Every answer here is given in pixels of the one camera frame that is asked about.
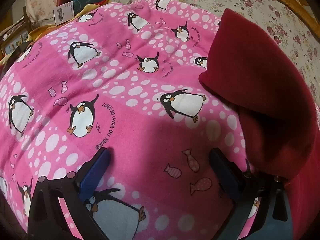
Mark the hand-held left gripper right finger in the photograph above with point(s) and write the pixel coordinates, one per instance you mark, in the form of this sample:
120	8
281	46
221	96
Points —
222	167

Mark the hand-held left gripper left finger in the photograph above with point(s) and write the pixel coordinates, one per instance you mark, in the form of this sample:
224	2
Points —
98	166

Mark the dark red fleece garment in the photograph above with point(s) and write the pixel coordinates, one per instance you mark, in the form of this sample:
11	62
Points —
260	85

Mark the pink penguin print blanket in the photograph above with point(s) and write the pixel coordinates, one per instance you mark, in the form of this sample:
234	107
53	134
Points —
130	105

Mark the yellow cloth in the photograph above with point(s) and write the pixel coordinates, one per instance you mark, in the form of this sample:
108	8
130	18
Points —
82	11

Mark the white barcode tag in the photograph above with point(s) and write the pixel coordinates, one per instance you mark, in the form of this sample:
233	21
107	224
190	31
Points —
63	13

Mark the wooden furniture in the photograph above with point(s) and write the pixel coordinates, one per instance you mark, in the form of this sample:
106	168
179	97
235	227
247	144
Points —
12	35

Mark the orange bordered quilt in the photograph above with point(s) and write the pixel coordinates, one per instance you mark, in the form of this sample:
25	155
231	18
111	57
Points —
295	2

